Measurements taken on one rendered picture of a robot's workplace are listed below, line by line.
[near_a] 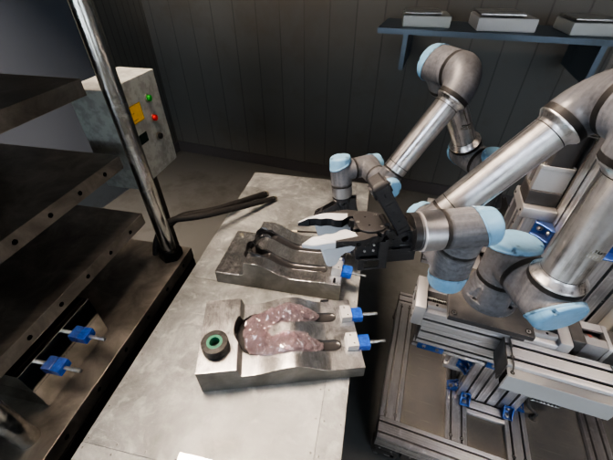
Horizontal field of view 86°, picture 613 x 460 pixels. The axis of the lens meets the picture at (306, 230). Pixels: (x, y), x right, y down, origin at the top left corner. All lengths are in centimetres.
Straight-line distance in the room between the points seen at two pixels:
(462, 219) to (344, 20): 266
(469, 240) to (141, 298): 121
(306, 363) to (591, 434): 140
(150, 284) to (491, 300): 124
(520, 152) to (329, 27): 257
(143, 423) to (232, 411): 25
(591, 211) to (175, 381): 114
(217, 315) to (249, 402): 28
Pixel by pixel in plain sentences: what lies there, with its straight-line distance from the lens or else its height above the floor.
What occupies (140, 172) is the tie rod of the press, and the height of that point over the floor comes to 123.
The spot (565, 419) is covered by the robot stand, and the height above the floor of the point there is 21.
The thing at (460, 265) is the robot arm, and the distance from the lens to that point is 69.
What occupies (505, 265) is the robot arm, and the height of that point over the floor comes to 123.
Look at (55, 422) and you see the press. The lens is 132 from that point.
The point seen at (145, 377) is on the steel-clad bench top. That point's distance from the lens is 125.
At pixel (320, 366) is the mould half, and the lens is 108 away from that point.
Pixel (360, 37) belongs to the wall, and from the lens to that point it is 314.
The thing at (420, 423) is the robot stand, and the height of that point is 21.
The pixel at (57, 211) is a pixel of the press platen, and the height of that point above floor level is 126.
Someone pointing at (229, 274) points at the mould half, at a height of 86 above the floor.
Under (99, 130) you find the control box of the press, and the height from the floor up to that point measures 132.
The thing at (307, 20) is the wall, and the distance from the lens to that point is 324.
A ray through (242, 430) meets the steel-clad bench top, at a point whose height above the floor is 80.
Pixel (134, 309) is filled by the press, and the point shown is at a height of 78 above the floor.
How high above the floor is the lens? 182
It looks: 39 degrees down
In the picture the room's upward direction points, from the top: straight up
